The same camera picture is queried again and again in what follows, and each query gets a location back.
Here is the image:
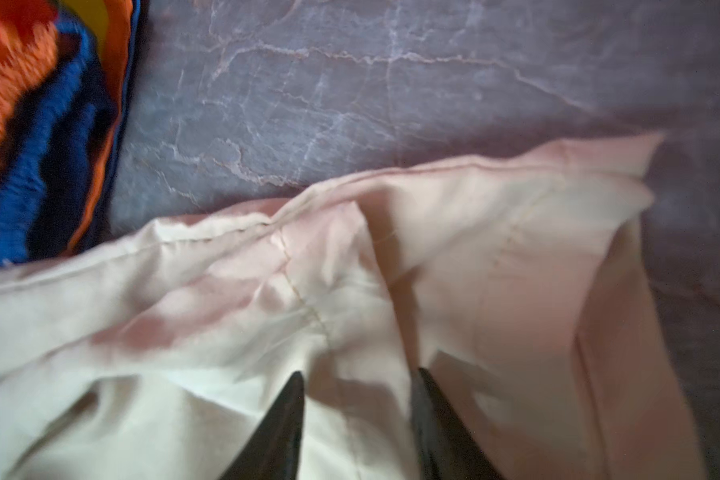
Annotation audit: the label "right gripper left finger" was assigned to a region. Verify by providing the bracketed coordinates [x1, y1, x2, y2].
[220, 372, 305, 480]

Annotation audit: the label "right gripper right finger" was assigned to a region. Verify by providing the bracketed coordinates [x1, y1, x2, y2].
[411, 368, 503, 480]

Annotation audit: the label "beige shorts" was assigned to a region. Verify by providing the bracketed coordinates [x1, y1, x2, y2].
[0, 134, 706, 479]

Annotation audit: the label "rainbow striped shorts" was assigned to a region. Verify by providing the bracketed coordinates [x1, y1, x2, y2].
[0, 1, 146, 267]

